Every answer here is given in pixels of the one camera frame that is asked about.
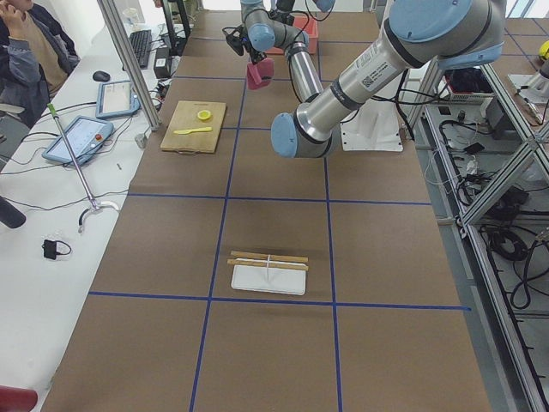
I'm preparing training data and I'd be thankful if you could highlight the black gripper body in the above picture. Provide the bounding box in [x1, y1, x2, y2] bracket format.
[250, 49, 267, 61]

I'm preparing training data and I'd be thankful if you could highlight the pink cloth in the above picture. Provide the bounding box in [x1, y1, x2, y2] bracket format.
[246, 58, 275, 90]

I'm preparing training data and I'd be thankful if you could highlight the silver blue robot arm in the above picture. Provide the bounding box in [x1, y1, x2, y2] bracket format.
[240, 1, 506, 158]

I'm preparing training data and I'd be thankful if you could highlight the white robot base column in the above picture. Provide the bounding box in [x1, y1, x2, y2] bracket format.
[338, 0, 432, 153]

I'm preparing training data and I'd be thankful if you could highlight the person's hand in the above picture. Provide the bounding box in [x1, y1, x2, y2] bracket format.
[1, 0, 33, 39]

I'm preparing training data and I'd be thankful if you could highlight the pink plastic bin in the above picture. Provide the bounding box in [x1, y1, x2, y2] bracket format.
[267, 15, 318, 55]

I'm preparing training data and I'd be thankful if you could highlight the yellow lemon slice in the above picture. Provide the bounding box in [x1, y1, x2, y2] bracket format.
[196, 110, 212, 121]

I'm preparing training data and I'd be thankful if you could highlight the yellow plastic knife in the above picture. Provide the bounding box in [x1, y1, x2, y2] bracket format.
[173, 126, 213, 135]

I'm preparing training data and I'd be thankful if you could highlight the wooden cutting board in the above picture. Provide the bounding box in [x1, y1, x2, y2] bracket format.
[160, 100, 226, 154]

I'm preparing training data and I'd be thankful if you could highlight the black power adapter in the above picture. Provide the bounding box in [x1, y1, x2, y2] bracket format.
[154, 46, 172, 79]

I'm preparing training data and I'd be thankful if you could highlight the black keyboard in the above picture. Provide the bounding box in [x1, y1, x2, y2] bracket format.
[129, 29, 152, 69]

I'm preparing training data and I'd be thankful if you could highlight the far blue teach pendant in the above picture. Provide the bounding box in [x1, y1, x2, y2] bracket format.
[95, 81, 141, 119]

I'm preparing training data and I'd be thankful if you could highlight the blue teach pendant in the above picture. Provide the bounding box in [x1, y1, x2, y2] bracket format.
[95, 81, 141, 119]
[42, 116, 114, 166]

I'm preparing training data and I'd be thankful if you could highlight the black computer mouse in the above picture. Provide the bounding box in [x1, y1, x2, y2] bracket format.
[93, 70, 111, 82]

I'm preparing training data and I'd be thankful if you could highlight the near blue teach pendant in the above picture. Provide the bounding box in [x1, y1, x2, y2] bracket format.
[42, 116, 114, 166]

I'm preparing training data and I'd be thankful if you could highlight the metal reacher grabber stick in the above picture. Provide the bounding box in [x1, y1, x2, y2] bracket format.
[47, 103, 121, 233]

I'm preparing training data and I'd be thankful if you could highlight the seated person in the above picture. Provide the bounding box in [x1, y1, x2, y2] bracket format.
[1, 2, 80, 128]

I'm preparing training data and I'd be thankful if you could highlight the black small clip device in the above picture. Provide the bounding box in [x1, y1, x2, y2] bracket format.
[42, 239, 72, 260]

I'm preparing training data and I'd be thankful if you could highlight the red cylinder object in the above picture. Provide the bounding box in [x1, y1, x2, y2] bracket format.
[0, 385, 38, 412]

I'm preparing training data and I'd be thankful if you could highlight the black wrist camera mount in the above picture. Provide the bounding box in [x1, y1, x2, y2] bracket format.
[222, 24, 250, 57]

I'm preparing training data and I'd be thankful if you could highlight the aluminium frame post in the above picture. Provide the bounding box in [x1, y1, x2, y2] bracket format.
[97, 0, 160, 131]

